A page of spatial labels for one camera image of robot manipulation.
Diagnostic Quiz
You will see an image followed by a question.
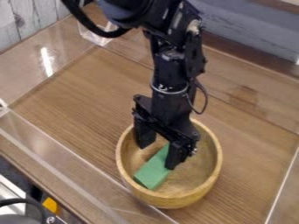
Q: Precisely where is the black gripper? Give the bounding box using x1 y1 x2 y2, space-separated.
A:
132 87 201 170

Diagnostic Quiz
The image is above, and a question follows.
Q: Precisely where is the green rectangular block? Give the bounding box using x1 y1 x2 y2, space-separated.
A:
133 144 170 190

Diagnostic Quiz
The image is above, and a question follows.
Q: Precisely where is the brown wooden bowl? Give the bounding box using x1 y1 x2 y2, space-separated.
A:
116 119 222 209

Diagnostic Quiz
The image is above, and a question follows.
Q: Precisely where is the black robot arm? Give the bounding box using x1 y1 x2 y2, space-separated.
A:
97 0 206 170

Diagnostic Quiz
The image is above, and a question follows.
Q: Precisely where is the yellow and black device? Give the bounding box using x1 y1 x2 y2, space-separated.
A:
28 193 81 224

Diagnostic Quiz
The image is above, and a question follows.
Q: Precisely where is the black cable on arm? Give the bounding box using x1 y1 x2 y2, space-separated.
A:
184 79 210 116

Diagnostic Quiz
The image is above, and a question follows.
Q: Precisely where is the clear acrylic front wall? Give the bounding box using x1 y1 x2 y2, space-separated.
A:
0 108 178 224

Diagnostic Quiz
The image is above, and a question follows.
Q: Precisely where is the clear acrylic corner bracket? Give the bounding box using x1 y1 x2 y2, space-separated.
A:
77 22 117 46

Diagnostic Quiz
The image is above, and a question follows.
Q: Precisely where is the black cable bottom left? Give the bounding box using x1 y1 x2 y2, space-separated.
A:
0 197 42 224

